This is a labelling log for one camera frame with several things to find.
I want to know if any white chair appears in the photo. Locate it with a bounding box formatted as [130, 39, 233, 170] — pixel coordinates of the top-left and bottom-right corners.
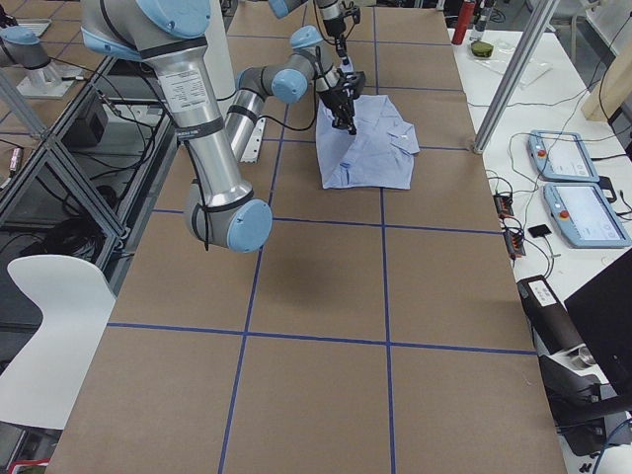
[1, 255, 116, 430]

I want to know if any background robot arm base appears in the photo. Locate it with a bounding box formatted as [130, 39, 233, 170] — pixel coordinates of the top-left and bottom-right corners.
[1, 26, 75, 99]

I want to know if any light blue striped shirt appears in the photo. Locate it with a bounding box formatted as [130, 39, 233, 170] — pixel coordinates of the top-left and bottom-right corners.
[315, 95, 420, 190]

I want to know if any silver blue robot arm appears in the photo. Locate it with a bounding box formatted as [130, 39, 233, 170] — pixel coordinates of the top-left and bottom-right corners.
[269, 0, 361, 71]
[81, 1, 365, 253]

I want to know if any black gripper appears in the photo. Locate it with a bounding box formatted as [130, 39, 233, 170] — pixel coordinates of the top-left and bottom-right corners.
[320, 71, 365, 135]
[320, 4, 359, 66]

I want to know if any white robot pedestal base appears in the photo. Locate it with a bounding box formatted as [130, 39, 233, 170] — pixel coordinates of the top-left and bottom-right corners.
[206, 0, 267, 164]

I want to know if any black monitor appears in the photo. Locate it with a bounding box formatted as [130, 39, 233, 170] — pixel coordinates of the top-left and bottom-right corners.
[565, 252, 631, 394]

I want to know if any upper blue teach pendant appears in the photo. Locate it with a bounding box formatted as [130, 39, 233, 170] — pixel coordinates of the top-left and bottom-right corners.
[527, 130, 599, 183]

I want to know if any aluminium frame post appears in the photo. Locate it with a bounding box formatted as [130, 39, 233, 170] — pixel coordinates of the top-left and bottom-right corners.
[472, 0, 559, 154]

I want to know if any lower blue teach pendant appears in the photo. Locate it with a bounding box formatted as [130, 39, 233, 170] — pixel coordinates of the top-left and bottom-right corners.
[543, 183, 631, 249]

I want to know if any red bottle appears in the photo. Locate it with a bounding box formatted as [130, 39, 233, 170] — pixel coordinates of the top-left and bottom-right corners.
[451, 0, 475, 45]

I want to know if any blue teach pendant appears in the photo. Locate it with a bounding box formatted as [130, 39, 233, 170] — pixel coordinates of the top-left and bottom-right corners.
[527, 130, 599, 183]
[543, 183, 631, 249]

